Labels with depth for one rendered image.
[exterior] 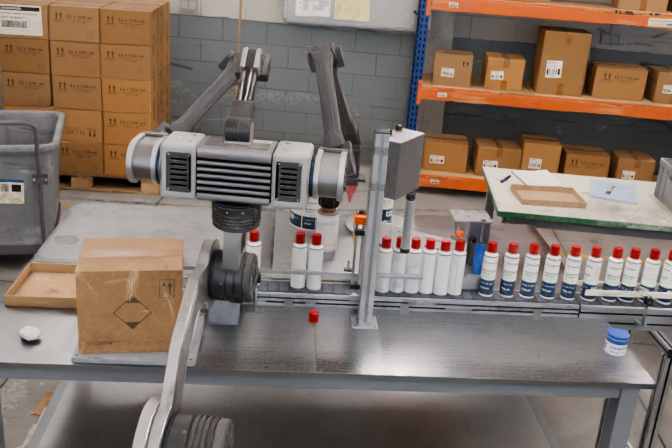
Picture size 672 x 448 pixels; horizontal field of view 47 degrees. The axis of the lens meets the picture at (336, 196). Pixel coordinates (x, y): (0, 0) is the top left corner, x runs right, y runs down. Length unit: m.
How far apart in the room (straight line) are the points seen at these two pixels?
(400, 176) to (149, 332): 0.90
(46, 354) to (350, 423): 1.29
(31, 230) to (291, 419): 2.27
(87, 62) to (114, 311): 3.80
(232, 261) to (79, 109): 4.05
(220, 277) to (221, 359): 0.35
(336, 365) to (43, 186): 2.75
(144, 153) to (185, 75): 5.25
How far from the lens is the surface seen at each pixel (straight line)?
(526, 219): 4.03
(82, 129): 6.12
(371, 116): 7.18
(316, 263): 2.68
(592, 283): 2.92
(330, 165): 2.04
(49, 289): 2.87
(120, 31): 5.89
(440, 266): 2.74
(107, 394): 3.39
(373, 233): 2.51
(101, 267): 2.33
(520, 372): 2.52
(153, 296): 2.34
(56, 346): 2.53
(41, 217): 4.80
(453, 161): 6.54
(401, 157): 2.41
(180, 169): 2.08
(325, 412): 3.27
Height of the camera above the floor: 2.10
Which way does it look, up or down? 20 degrees down
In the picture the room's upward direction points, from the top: 4 degrees clockwise
